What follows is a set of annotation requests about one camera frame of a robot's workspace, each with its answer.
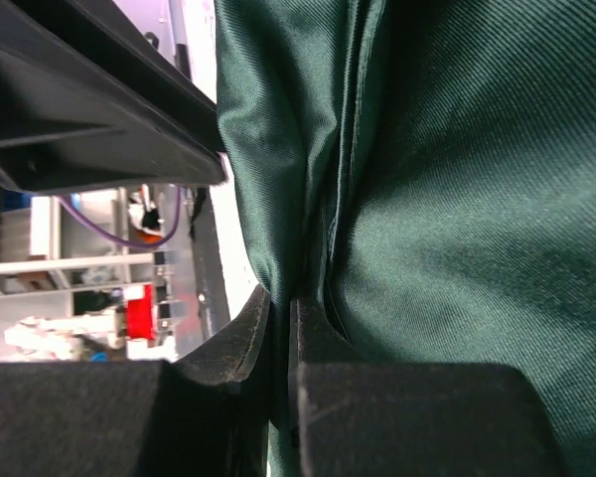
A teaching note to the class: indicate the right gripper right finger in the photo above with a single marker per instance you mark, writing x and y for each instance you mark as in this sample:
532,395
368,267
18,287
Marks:
357,418

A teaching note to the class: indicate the red box in background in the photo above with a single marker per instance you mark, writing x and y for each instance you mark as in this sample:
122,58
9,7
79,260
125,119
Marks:
139,312

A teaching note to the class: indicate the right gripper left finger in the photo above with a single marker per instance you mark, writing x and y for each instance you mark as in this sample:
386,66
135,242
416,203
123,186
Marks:
204,415

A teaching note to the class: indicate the aluminium frame rail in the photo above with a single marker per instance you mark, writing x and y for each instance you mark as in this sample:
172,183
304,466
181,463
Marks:
46,238

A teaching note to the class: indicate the dark green cloth napkin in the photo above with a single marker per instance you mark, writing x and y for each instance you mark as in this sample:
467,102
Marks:
426,169

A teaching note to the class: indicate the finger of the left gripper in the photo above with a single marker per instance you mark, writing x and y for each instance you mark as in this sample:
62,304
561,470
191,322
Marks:
86,102

